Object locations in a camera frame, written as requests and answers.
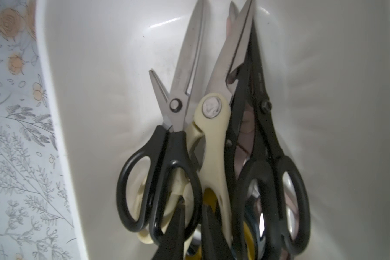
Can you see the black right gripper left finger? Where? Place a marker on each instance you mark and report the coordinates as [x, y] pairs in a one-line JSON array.
[[172, 243]]

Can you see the white plastic storage box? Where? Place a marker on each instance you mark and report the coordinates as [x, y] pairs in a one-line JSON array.
[[327, 72]]

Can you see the all black scissors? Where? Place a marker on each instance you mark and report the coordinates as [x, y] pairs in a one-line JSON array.
[[268, 197]]

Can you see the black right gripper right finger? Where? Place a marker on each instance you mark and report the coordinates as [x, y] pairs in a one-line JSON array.
[[213, 243]]

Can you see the black handled steel scissors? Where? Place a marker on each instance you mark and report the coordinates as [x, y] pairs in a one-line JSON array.
[[167, 147]]

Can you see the yellow handled scissors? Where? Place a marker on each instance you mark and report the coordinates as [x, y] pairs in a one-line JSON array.
[[195, 251]]

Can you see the cream handled kitchen scissors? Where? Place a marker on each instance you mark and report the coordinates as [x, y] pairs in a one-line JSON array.
[[206, 138]]

